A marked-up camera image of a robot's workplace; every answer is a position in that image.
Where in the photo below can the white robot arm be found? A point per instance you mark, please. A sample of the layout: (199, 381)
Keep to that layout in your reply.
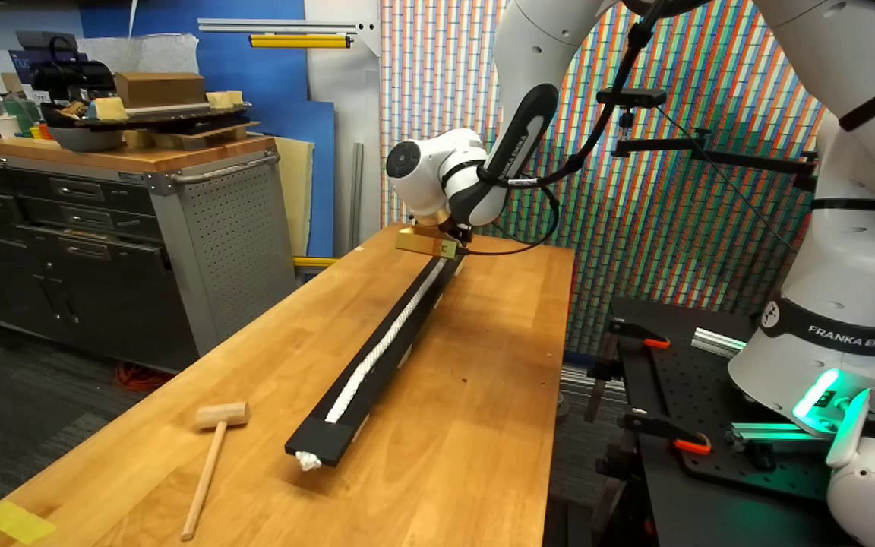
(811, 353)

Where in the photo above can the wooden mallet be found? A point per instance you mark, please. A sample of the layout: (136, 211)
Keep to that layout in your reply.
(217, 420)

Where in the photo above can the grey metal cabinet workbench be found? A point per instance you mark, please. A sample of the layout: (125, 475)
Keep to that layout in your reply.
(141, 256)

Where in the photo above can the yellow level tool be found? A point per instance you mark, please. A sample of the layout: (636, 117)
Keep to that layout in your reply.
(299, 42)

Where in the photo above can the yellow tape patch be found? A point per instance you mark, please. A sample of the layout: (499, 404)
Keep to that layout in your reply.
(21, 523)

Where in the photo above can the long black rail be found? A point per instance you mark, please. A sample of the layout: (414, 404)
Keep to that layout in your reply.
(350, 399)

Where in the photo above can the orange handled clamp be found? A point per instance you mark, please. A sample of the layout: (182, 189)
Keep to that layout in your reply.
(687, 443)

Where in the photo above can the black camera on stand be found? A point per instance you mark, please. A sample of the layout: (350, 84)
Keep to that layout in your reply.
(698, 148)

